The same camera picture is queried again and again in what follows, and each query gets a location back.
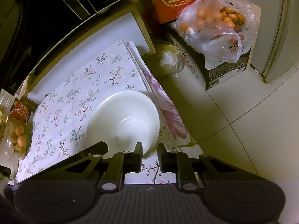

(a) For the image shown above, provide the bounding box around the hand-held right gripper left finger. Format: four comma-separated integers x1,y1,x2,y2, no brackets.
63,142,143,192

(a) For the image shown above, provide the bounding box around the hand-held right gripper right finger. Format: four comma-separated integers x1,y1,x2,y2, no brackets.
157,142,236,192

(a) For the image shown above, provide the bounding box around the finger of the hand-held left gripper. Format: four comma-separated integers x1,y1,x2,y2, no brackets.
10,141,109,187

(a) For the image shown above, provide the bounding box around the white plate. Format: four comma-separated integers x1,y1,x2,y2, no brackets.
87,91,161,158

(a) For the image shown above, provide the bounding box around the pink flowered cloth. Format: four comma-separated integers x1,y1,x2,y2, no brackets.
125,41,204,150

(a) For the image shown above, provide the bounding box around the floral tablecloth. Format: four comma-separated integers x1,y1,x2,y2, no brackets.
15,40,204,185

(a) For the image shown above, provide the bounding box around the pile of mandarins in jar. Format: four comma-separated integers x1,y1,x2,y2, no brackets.
12,124,30,158

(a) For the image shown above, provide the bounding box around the red printed cup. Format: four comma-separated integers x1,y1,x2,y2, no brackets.
13,98,33,123

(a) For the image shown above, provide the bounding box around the glass jar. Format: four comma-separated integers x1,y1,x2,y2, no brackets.
0,107,33,161

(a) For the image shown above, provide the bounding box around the translucent yellowish plastic bag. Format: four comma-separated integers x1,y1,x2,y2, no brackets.
155,41,185,77

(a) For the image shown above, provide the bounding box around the printed cardboard box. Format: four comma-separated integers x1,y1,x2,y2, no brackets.
166,3,262,91

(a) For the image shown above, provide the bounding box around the white table with olive rim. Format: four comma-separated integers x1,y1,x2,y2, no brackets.
14,5,156,103

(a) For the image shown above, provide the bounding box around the plastic bag of mandarins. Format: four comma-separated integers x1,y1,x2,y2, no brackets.
176,0,261,63

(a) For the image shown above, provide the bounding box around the red printed box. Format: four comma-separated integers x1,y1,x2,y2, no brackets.
146,0,202,24

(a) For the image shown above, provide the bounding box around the black microwave oven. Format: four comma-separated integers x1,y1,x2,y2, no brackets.
0,0,128,91

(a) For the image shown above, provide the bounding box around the grey refrigerator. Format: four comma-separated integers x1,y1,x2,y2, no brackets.
250,0,299,83

